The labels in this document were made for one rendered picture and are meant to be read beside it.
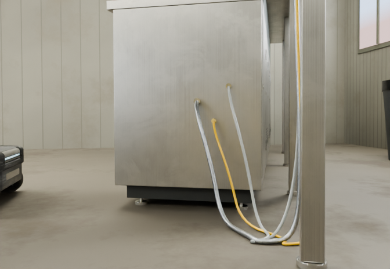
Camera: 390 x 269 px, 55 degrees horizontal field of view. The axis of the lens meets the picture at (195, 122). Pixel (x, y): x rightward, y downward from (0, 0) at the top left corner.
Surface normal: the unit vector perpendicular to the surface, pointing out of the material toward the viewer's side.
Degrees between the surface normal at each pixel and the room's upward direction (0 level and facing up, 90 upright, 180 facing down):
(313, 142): 90
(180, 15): 90
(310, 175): 90
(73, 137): 90
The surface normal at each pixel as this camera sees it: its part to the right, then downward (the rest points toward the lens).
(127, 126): -0.21, 0.03
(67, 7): 0.17, 0.03
